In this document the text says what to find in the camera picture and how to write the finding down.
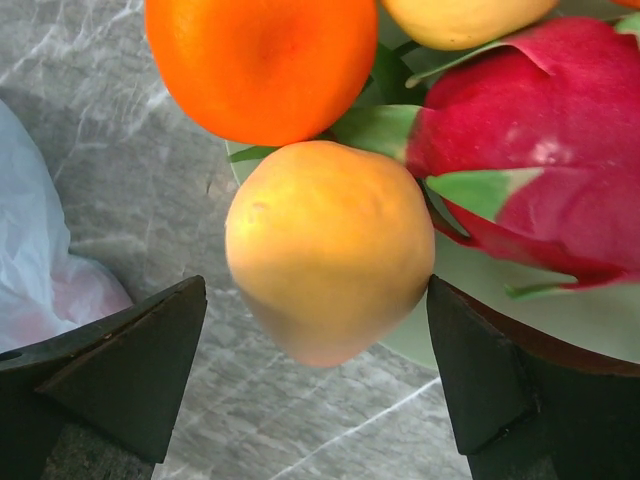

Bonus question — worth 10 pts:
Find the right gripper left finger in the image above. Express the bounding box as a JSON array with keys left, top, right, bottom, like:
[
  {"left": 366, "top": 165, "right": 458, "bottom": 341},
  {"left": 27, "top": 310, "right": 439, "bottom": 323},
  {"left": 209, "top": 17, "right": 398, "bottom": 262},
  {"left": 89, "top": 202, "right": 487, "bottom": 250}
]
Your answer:
[{"left": 1, "top": 276, "right": 207, "bottom": 479}]

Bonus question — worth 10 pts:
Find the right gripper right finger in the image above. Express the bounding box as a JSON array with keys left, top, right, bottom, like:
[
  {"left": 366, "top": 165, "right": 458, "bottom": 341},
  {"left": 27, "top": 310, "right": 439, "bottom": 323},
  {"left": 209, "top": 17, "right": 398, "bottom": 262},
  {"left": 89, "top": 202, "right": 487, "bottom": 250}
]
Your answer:
[{"left": 426, "top": 276, "right": 639, "bottom": 480}]

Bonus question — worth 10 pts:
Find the light blue plastic bag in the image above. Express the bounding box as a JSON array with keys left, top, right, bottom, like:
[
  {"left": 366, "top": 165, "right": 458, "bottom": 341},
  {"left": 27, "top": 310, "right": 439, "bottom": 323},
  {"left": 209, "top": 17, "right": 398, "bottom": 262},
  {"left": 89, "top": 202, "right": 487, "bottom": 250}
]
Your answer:
[{"left": 1, "top": 105, "right": 132, "bottom": 351}]

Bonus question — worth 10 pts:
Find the yellow-orange fake peach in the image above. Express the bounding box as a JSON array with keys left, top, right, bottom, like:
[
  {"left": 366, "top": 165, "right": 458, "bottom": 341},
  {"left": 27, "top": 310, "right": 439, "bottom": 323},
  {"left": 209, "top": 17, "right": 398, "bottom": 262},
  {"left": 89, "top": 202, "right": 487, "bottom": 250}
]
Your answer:
[{"left": 225, "top": 141, "right": 435, "bottom": 368}]

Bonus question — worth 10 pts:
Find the red fake dragon fruit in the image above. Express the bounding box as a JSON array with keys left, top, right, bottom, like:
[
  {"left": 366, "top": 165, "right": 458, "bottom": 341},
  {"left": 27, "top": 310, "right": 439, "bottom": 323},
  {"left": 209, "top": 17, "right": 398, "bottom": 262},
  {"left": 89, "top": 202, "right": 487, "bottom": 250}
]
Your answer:
[{"left": 330, "top": 12, "right": 639, "bottom": 298}]

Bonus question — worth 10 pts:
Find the orange fake tangerine front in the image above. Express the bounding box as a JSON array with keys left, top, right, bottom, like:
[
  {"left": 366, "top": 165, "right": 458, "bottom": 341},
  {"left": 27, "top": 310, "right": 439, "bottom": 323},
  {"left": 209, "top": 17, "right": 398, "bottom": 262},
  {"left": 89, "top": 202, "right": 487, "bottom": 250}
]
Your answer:
[{"left": 144, "top": 0, "right": 378, "bottom": 146}]

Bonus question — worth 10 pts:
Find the orange fake tangerine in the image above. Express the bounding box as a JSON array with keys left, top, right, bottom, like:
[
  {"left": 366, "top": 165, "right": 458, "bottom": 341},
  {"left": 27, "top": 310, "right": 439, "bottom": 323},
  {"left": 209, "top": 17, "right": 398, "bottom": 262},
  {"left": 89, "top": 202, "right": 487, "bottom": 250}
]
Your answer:
[
  {"left": 144, "top": 0, "right": 378, "bottom": 146},
  {"left": 612, "top": 0, "right": 640, "bottom": 10}
]

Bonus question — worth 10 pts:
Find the yellow fake lemon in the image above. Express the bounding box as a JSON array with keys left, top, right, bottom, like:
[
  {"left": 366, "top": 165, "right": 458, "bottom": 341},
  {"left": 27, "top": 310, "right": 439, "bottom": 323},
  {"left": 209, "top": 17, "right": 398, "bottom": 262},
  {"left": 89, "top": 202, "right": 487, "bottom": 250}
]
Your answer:
[{"left": 382, "top": 0, "right": 557, "bottom": 51}]

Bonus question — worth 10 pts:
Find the orange fake tangerine back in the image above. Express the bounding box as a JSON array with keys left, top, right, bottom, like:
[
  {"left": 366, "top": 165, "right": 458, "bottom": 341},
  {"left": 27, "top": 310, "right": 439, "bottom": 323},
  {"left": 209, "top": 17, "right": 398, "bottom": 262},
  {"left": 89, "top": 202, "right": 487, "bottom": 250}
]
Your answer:
[{"left": 612, "top": 0, "right": 640, "bottom": 10}]

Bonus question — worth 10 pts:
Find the green leaf-shaped plate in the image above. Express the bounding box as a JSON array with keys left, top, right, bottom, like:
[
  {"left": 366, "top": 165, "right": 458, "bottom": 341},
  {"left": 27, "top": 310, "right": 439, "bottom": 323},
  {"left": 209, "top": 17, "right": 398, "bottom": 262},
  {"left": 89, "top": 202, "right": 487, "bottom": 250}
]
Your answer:
[{"left": 224, "top": 4, "right": 640, "bottom": 371}]

